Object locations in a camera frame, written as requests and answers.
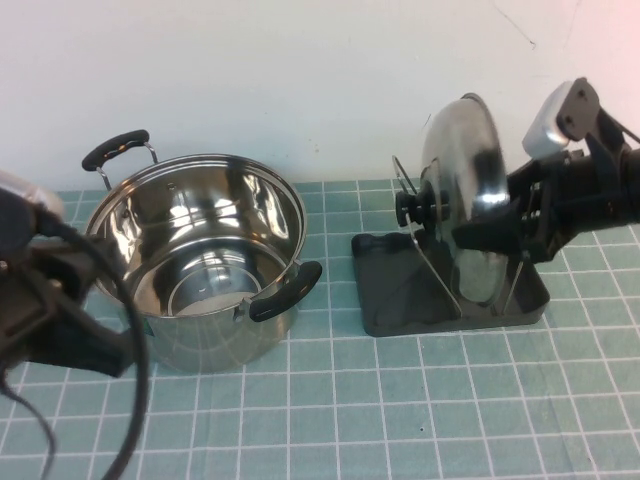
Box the teal grid tablecloth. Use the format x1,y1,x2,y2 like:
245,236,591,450
0,169,640,480

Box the stainless steel pot black handles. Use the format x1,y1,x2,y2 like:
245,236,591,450
81,129,324,375

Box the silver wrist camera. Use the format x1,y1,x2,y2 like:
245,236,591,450
0,168,65,226
521,77,604,162

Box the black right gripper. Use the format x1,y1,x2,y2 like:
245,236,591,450
451,148,626,265

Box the steel pot lid black knob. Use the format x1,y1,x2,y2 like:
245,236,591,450
394,92,512,307

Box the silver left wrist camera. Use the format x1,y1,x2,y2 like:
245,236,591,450
0,168,65,226

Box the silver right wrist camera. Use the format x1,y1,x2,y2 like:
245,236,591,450
521,77,604,162

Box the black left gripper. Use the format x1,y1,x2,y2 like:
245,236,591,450
0,238,136,380

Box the thin black cable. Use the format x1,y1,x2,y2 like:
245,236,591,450
0,369,57,480

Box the thick black cable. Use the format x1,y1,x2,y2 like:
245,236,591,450
37,212,150,480

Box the dark grey wire lid rack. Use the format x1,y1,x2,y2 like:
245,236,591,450
351,154,551,338

